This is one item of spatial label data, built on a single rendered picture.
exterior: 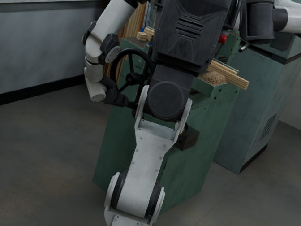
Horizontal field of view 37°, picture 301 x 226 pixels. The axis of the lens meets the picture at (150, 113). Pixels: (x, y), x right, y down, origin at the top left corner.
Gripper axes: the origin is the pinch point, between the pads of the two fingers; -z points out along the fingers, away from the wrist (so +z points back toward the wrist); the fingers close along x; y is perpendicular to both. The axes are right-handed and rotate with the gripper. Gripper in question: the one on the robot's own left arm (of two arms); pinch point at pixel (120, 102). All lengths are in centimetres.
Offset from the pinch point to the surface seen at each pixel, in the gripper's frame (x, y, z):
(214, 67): 31, 32, -24
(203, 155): 19, -5, -76
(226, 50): 31, 46, -35
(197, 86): 29.2, 17.9, -14.1
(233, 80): 42, 27, -25
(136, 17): -81, 96, -114
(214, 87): 38.0, 18.3, -13.0
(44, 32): -119, 53, -61
